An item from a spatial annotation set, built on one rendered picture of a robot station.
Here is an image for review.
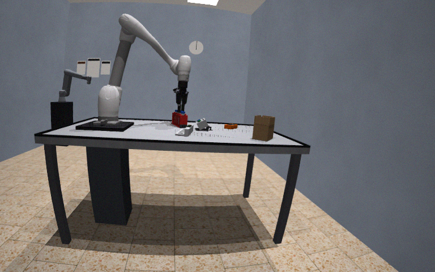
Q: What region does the small open brown cardboard box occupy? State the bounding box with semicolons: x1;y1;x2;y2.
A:
252;115;275;141

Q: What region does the orange digital multimeter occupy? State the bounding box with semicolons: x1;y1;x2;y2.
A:
224;124;237;129

